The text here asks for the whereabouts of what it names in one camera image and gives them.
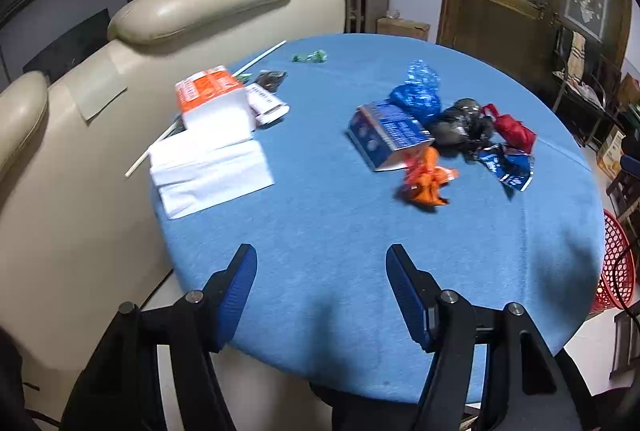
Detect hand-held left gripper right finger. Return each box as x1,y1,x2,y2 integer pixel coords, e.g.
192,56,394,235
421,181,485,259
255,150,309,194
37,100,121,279
386,243,601,431

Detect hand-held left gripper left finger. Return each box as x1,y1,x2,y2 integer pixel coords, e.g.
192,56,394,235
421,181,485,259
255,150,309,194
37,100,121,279
60,243,258,431

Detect orange snack wrapper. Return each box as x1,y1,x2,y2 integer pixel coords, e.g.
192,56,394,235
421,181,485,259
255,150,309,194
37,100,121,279
400,147,460,210

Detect blue carton box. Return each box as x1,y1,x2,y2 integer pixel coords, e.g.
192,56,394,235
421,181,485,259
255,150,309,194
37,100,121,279
346,101,435,172

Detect dark blue snack wrapper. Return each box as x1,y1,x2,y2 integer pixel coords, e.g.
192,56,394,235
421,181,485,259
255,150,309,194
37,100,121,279
475,143,535,199

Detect black plastic bag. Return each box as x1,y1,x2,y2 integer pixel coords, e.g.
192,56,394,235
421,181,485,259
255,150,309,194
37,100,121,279
429,98,496,162

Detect red plastic bag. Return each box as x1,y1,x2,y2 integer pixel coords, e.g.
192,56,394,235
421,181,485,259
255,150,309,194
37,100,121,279
480,104,537,152

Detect blue plastic bag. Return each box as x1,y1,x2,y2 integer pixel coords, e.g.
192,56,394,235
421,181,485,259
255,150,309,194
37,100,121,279
389,59,443,124

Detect red plastic basket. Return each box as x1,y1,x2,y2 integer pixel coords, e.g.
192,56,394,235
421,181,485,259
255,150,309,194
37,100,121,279
590,208,637,314

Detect white tissue sheets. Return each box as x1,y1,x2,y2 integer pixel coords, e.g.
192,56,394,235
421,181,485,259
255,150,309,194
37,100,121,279
148,131,276,219

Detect beige leather sofa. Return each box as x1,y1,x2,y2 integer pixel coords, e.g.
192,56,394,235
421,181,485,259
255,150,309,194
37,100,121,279
0,0,347,412

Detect white labelled packet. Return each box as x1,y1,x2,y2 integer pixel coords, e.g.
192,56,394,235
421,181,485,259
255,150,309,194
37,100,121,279
244,83,291,126

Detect orange and white tissue pack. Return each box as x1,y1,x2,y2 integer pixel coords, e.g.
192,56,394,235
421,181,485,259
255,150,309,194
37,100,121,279
175,66,257,144

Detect dark foil packet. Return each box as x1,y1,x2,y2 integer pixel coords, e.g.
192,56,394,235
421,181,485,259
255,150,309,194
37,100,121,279
250,70,288,92

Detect thin white stick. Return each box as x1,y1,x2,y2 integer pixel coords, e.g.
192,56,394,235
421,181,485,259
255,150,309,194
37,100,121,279
125,41,287,178

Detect orange printed cardboard box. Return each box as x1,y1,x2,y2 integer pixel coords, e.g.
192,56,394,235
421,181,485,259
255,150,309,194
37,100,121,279
597,126,626,179

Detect brown cardboard box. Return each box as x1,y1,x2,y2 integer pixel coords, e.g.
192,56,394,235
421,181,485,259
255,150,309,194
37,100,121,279
376,17,431,42

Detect dark chair with cloth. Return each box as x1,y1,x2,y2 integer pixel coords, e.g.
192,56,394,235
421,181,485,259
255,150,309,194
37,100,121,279
552,26,621,146

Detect black television screen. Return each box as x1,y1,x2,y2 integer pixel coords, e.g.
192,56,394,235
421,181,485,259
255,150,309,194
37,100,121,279
22,8,111,82

